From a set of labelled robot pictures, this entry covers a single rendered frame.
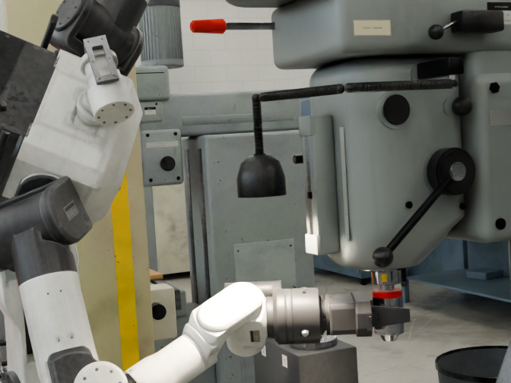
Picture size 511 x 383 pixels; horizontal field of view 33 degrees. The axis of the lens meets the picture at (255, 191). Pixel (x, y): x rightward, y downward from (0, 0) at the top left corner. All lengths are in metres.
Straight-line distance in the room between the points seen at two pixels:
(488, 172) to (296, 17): 0.37
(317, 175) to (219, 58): 9.68
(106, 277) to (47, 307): 1.69
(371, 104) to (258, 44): 9.93
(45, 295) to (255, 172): 0.36
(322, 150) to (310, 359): 0.44
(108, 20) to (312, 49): 0.47
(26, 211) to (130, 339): 1.74
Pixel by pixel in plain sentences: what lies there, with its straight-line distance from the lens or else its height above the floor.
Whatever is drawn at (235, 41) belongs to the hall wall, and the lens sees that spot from 11.05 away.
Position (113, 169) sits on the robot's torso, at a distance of 1.44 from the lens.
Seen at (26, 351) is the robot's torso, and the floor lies 1.12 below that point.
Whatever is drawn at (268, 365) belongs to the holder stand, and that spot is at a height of 1.08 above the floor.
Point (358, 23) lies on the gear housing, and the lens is 1.22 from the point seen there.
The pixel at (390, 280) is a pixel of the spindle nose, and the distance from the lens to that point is 1.36.
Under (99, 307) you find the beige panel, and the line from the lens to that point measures 3.00.
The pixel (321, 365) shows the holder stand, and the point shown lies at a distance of 1.58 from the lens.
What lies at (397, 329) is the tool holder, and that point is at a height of 1.21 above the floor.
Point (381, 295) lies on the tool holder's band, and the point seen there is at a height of 1.26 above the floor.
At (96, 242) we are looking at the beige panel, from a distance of 2.97.
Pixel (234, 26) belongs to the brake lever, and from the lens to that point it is 1.37.
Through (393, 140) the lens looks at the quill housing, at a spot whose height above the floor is 1.51.
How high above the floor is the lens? 1.52
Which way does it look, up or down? 3 degrees down
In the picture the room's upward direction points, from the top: 3 degrees counter-clockwise
